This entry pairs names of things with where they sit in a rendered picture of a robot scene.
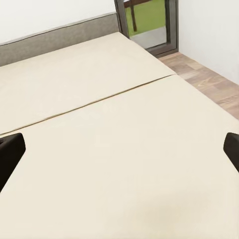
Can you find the bed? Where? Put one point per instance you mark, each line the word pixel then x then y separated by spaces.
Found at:
pixel 118 146

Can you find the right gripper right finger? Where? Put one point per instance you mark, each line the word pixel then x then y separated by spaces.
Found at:
pixel 231 148

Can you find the door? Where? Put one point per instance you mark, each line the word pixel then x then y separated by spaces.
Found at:
pixel 152 24

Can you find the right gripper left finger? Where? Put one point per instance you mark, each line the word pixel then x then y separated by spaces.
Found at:
pixel 12 148

